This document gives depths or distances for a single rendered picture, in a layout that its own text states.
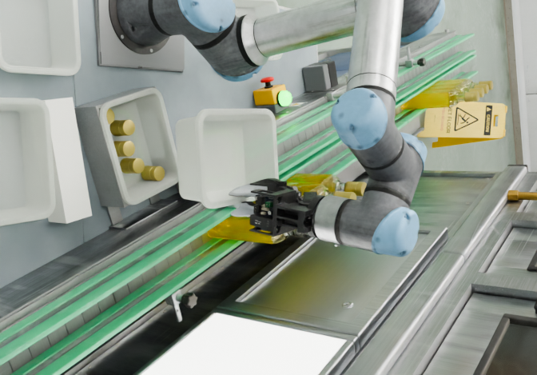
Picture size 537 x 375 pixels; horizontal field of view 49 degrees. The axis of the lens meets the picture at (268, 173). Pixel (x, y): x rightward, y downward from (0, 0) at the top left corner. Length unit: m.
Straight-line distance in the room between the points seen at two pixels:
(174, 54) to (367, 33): 0.66
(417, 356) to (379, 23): 0.56
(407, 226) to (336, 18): 0.50
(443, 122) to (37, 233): 3.82
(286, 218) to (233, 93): 0.76
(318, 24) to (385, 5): 0.28
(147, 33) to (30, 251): 0.52
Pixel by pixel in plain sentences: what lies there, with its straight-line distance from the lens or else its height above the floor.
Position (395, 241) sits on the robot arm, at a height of 1.45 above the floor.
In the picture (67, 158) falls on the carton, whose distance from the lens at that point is 1.22.
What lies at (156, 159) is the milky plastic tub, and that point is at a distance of 1.40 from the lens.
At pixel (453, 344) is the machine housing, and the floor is 1.46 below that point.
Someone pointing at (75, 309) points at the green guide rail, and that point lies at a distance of 1.08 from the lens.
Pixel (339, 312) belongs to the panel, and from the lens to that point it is 1.19.
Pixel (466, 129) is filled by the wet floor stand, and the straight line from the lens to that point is 4.69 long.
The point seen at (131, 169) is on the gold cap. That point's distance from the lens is 1.32.
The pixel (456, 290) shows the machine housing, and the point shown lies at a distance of 1.26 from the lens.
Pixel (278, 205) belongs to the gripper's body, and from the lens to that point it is 0.97.
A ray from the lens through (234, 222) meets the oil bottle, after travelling 1.32.
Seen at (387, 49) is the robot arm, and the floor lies 1.42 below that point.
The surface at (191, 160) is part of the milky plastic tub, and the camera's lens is 1.04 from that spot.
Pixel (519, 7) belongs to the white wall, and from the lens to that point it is 7.13.
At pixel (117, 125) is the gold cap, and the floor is 0.79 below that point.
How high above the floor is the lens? 1.81
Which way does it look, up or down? 37 degrees down
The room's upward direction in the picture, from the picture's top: 91 degrees clockwise
